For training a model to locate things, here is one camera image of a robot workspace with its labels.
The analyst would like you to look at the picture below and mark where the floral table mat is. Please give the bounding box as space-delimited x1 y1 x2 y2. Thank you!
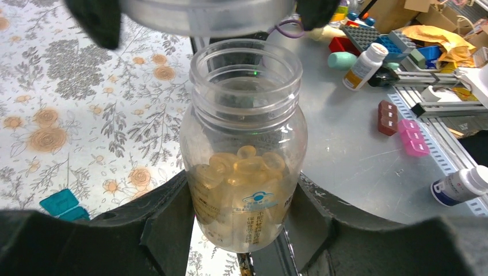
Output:
1 1 241 275

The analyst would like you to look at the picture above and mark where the white pill bottle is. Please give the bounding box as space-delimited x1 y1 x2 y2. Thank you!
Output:
342 43 389 91

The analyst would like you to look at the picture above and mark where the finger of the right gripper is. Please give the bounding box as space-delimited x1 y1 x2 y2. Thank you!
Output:
64 0 122 50
296 0 341 30

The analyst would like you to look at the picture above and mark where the white blue-label bottle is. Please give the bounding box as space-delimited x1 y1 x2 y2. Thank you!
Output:
430 165 487 206

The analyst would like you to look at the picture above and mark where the white slotted cable duct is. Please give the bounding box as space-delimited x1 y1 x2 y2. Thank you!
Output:
387 91 488 218

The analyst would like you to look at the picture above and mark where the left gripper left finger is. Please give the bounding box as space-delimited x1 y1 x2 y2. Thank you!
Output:
1 171 195 275

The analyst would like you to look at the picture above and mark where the pink pill organizer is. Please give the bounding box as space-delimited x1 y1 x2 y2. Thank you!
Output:
398 119 430 157

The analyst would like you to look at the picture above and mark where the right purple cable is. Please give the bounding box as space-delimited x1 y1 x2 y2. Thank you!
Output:
266 19 306 40

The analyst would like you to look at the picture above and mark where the brown pill organizer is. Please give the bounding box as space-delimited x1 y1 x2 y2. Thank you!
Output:
377 100 398 136

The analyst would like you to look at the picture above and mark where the teal pill box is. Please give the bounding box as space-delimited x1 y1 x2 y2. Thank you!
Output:
40 189 90 221

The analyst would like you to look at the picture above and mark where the mint green cap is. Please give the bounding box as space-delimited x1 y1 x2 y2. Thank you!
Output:
327 52 357 71

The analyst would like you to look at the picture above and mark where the gold bottle cap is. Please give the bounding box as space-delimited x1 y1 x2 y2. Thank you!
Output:
120 0 295 37

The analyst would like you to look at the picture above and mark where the toy brick pile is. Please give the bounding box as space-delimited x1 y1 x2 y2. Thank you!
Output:
339 11 441 71

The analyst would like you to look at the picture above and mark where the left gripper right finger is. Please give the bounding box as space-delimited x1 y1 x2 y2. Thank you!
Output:
286 175 487 275

